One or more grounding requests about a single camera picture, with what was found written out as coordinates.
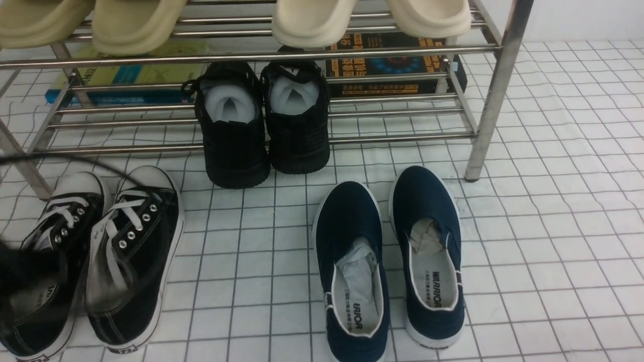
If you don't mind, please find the cream slipper, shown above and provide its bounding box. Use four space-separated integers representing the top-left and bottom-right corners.
386 1 472 38
272 1 357 49

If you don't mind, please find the navy slip-on shoe, right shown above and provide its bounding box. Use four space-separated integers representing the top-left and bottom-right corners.
388 165 465 349

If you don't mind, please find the black box with print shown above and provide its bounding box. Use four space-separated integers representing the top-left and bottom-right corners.
325 32 446 99

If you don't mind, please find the green and blue box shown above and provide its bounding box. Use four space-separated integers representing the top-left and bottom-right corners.
45 40 210 105

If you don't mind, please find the black mesh shoe, right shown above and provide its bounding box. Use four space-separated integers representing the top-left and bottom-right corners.
261 59 331 174

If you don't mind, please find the khaki slipper, far left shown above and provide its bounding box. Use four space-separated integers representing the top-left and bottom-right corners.
1 1 95 49

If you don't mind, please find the cream slipper, far right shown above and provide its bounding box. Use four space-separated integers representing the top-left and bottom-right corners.
386 1 472 38

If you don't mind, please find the navy slip-on shoe, left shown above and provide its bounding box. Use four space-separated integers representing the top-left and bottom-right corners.
312 181 390 361

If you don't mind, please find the black lace-up sneaker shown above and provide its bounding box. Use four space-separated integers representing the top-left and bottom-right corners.
85 165 185 354
2 171 111 361

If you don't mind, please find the white grid floor mat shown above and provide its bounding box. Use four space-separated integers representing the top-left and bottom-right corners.
0 39 644 362

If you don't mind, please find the steel shoe rack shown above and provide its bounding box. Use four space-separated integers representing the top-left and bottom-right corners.
2 1 533 183

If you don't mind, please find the navy slip-on shoe, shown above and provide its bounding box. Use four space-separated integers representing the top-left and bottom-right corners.
312 181 390 361
388 165 465 349

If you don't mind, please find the black mesh shoe, left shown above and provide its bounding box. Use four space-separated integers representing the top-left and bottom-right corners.
182 60 271 189

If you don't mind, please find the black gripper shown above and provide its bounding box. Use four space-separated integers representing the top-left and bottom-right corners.
2 241 88 343

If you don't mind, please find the khaki slipper, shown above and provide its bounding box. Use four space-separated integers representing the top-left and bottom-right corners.
1 1 95 49
92 1 187 56

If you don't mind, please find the black mesh shoe, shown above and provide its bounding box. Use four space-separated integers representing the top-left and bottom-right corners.
261 59 331 174
182 60 271 189

